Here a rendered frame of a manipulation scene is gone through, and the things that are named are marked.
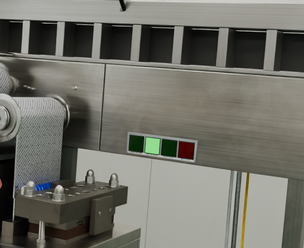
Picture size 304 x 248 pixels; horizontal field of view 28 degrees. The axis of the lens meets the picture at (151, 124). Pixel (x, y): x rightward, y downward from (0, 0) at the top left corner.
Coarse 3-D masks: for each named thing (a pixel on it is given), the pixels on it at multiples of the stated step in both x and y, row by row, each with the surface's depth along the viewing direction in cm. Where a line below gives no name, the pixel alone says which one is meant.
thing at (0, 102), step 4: (0, 100) 187; (4, 100) 187; (0, 104) 187; (4, 104) 187; (8, 104) 186; (8, 108) 186; (12, 108) 185; (12, 112) 185; (12, 116) 185; (64, 116) 208; (12, 120) 186; (12, 124) 186; (8, 128) 186; (12, 128) 186; (0, 132) 188; (4, 132) 187; (8, 132) 186; (0, 136) 188
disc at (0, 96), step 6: (0, 96) 188; (6, 96) 187; (12, 102) 186; (18, 108) 185; (18, 114) 185; (18, 120) 185; (18, 126) 185; (12, 132) 186; (0, 138) 188; (6, 138) 187; (12, 138) 187
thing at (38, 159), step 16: (16, 144) 187; (32, 144) 193; (48, 144) 201; (16, 160) 187; (32, 160) 194; (48, 160) 202; (16, 176) 188; (32, 176) 195; (48, 176) 202; (16, 192) 188
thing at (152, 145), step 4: (148, 140) 202; (152, 140) 201; (156, 140) 201; (148, 144) 202; (152, 144) 202; (156, 144) 201; (148, 148) 202; (152, 148) 202; (156, 148) 201; (148, 152) 202; (152, 152) 202; (156, 152) 201
